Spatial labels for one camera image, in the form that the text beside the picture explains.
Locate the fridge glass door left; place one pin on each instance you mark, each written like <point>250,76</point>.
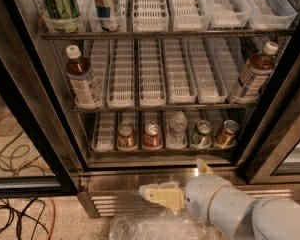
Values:
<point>30,150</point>

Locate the green labelled bottle top shelf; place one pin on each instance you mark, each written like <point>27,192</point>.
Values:
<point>63,14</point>

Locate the fridge glass door right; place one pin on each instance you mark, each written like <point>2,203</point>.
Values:
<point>276,137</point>

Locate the white lane tray bottom left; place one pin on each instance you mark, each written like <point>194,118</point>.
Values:
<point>103,133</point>

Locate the right tea bottle white cap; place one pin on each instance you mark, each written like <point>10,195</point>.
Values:
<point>254,74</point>

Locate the shelf rail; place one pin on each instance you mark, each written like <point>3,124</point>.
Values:
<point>166,34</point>
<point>167,107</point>

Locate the tea bottle white cap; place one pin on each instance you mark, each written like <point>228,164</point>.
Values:
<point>254,74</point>
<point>82,78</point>

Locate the clear plastic bin on floor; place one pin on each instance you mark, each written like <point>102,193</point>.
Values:
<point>164,224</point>

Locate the middle shelf rail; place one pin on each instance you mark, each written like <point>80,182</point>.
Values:
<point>167,107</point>

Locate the clear water bottle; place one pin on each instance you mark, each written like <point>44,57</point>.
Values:
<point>176,131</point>

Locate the stainless steel fridge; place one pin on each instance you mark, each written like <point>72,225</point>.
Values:
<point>149,73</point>

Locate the brown can left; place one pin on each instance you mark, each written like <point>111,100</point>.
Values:
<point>126,136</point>

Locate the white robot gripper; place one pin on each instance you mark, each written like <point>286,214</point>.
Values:
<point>200,197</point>

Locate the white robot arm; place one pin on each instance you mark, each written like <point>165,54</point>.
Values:
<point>273,218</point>

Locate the top shelf rail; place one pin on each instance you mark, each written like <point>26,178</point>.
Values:
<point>166,34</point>

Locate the left tea bottle white cap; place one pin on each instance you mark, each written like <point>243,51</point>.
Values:
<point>82,78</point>

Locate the red soda can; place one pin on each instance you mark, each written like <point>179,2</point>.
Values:
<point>152,135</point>

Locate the green silver can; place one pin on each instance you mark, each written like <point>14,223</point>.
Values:
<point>201,135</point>

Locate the blue labelled bottle top shelf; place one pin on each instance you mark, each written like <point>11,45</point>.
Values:
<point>109,14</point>

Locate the fridge glass door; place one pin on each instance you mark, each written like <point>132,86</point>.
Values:
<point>30,150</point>
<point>276,137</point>

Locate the gold can right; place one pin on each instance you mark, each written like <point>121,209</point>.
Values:
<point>225,137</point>

